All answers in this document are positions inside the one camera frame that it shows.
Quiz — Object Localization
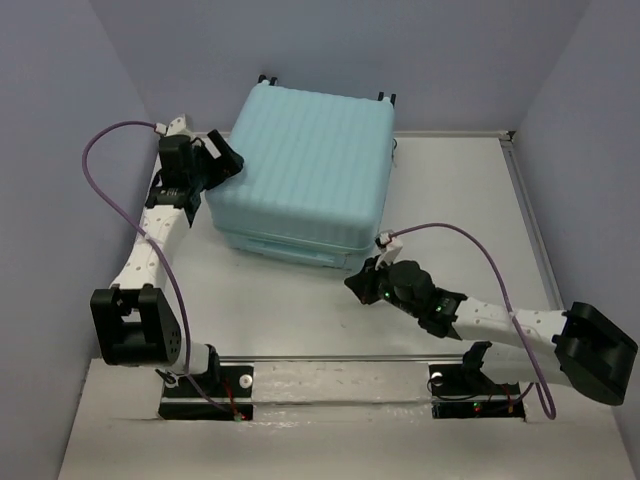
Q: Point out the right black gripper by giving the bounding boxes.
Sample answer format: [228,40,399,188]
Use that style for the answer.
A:
[343,254,421,318]

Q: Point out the light blue hardshell suitcase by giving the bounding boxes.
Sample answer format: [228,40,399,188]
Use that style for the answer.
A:
[205,81,395,270]

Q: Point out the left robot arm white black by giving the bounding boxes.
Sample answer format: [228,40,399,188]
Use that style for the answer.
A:
[86,123,244,395]

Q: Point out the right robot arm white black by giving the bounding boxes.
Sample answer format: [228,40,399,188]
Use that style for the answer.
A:
[344,258,638,406]

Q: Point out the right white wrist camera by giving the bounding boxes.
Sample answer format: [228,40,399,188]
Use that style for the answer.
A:
[375,231,403,270]

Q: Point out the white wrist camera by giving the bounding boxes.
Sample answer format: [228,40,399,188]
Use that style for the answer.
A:
[154,114,194,138]
[375,231,403,270]

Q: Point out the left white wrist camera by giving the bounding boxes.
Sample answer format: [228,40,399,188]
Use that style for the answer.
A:
[154,114,194,138]

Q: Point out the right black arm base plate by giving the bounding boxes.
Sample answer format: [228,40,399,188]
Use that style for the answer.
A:
[426,364,526,420]

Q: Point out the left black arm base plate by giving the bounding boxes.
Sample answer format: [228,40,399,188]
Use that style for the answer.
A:
[157,362,254,422]

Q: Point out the aluminium rail at table edge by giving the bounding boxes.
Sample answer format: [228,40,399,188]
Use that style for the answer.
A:
[496,135,565,310]

